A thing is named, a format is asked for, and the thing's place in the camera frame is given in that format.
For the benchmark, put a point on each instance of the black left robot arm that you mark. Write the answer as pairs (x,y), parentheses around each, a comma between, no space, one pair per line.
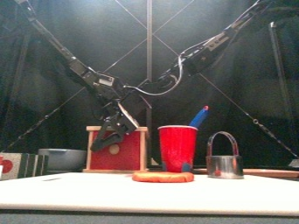
(57,46)

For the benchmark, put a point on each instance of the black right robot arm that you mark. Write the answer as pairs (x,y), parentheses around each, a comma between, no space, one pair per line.
(217,40)

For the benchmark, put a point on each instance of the red wooden drawer box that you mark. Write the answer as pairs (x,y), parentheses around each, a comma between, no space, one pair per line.
(120,154)

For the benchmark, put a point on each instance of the grey bowl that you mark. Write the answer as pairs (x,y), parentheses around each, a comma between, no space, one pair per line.
(64,159)

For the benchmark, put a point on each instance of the flat orange dough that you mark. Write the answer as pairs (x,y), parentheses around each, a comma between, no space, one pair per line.
(163,176)

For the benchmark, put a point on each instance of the round metal dough cutter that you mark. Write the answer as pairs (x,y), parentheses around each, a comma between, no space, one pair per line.
(224,166)

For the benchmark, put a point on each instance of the blue tool with red tip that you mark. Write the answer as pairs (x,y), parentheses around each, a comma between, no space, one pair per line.
(199,117)

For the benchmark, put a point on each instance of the red plastic cup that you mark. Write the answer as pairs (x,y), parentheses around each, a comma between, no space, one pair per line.
(177,148)

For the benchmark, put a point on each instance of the white cutting board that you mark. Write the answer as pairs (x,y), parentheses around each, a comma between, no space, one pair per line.
(147,195)

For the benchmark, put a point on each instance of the patterned red green white box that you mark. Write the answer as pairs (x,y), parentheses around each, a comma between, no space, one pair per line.
(19,165)

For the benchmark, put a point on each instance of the vertical metal frame pole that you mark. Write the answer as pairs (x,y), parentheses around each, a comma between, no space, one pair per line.
(149,38)

